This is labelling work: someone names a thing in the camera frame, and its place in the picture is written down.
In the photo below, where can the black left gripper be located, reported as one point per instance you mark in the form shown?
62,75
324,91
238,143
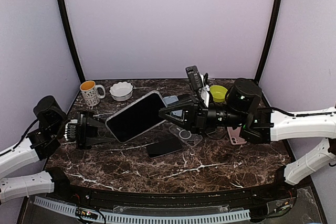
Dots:
82,140

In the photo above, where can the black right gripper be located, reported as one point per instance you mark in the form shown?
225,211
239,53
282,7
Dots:
193,116

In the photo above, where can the light blue phone case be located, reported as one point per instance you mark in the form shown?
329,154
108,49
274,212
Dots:
169,100

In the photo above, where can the clear magsafe phone case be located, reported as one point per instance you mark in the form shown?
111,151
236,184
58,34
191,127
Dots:
192,140

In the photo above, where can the phone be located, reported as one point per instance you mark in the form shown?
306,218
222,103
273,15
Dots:
137,118
164,147

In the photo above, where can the pink phone case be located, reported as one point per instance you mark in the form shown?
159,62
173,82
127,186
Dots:
234,136

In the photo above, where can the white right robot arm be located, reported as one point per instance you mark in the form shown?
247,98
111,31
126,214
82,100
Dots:
258,125

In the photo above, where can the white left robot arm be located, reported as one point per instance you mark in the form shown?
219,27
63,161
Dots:
41,144

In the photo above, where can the white patterned mug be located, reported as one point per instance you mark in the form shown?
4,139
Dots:
92,92

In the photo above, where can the green bowl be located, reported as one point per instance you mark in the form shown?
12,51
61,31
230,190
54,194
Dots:
218,93

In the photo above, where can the white scalloped bowl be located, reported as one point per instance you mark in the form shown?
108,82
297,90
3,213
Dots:
121,91

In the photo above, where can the left green circuit board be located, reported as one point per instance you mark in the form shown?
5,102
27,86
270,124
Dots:
85,214

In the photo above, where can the green circuit board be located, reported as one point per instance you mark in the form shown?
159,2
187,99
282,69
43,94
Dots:
283,206
85,214

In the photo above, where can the right green circuit board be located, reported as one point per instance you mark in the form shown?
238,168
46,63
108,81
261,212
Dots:
283,206

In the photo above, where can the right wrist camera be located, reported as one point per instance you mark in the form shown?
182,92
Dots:
199,84

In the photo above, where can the black left frame post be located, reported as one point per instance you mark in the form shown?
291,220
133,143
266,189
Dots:
70,40

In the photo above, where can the black frame post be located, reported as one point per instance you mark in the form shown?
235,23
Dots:
70,40
268,41

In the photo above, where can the white slotted cable duct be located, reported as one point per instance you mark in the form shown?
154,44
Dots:
111,217

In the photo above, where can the black front rail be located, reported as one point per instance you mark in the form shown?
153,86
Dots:
248,197

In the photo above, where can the black right frame post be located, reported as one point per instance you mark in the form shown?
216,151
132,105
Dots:
268,41

